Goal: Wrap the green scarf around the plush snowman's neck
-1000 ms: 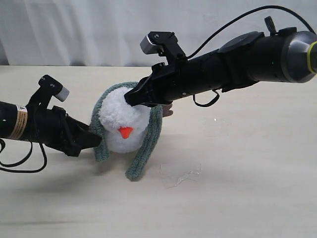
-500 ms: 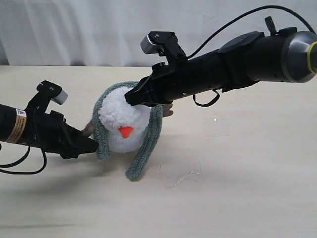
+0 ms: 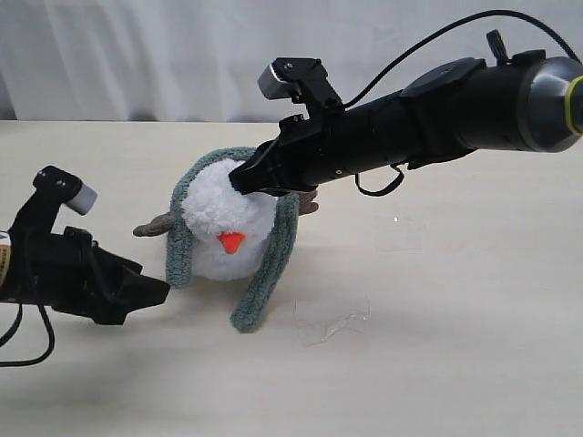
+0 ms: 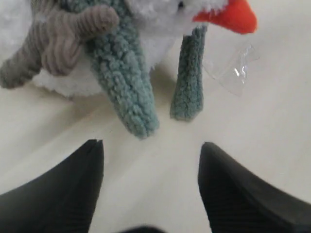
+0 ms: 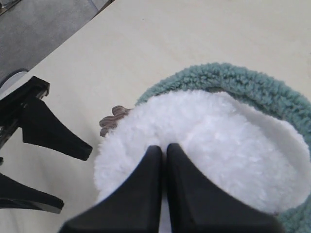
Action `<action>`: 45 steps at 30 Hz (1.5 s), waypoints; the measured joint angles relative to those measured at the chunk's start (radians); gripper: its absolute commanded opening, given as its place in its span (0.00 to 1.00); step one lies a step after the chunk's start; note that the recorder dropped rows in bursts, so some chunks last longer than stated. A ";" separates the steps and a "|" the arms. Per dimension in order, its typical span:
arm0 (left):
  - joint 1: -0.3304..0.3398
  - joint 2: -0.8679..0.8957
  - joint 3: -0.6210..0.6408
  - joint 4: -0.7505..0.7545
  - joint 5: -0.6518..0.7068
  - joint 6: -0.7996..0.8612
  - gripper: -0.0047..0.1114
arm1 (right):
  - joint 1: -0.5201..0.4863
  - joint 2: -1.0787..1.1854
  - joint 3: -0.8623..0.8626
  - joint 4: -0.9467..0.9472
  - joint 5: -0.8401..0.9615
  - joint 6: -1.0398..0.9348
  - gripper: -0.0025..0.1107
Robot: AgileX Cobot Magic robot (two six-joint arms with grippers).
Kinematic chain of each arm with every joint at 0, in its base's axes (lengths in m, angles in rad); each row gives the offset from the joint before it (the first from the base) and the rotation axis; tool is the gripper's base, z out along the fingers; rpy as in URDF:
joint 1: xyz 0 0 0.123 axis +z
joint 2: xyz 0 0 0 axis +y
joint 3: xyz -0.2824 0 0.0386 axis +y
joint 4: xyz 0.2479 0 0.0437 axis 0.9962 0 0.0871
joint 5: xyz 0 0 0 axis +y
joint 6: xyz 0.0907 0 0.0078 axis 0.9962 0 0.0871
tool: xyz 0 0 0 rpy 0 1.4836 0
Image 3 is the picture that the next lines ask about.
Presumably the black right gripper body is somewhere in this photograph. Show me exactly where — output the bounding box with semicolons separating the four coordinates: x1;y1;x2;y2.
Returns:
272;102;410;191

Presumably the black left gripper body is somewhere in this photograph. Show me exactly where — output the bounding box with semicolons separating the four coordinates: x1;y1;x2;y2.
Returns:
1;228;105;319

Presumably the white plush snowman toy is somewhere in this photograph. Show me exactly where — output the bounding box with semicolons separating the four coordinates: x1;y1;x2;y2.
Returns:
133;161;322;281

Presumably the green fuzzy scarf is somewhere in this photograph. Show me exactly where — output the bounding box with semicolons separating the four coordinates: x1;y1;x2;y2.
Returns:
165;147;301;332

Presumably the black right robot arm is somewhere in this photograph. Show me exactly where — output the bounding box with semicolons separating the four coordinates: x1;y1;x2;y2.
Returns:
230;50;582;196

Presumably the clear tape piece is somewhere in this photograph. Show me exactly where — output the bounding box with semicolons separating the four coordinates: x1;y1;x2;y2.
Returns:
292;295;371;347

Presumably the white backdrop curtain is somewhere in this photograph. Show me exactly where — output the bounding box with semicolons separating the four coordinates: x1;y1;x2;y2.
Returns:
1;1;582;122

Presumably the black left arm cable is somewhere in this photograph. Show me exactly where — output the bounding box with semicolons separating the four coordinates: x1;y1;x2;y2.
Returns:
0;236;115;368

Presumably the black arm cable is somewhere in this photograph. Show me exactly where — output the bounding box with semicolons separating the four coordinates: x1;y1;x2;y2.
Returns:
0;236;115;368
341;9;579;110

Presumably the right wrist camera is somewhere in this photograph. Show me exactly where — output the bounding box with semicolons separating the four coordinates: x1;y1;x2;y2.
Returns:
257;57;343;117

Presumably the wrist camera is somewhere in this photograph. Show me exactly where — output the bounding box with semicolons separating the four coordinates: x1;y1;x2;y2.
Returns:
9;165;97;236
257;57;343;117

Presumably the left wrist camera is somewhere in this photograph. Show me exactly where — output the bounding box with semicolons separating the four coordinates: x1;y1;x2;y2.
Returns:
9;165;97;236

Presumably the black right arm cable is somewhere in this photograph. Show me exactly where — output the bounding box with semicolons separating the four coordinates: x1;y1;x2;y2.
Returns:
341;9;579;110

